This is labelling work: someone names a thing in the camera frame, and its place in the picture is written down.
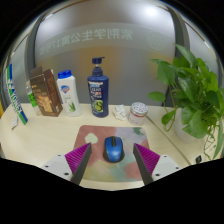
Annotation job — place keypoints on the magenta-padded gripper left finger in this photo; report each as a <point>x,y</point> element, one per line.
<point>77,159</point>

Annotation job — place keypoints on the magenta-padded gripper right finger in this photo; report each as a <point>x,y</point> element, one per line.
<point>147,160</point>

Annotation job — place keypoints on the blue computer mouse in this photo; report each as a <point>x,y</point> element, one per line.
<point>113,150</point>

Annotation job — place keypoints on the floral print mouse pad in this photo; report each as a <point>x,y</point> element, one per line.
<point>100,136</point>

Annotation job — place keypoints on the small white jar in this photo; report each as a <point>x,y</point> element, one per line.
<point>137,115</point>

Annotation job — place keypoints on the black round desk grommet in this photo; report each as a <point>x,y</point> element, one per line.
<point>198,159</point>

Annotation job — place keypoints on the crumpled white tissue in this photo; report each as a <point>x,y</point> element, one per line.
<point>120,112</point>

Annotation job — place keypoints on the white bottle with blue cap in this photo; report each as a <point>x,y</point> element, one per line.
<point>69,96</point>

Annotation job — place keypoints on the dark blue pump bottle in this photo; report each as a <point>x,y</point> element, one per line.
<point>98,95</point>

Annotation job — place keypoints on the brown carton box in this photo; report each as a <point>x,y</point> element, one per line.
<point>46,95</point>

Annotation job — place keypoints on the small white packet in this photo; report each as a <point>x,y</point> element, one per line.
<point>14,123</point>

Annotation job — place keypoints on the clear green-label water bottle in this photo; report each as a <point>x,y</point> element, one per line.
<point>32,99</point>

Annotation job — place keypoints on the green plant in white pot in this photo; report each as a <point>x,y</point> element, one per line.
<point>196,96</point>

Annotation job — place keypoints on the tall white green tube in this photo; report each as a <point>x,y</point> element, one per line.
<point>16,96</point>

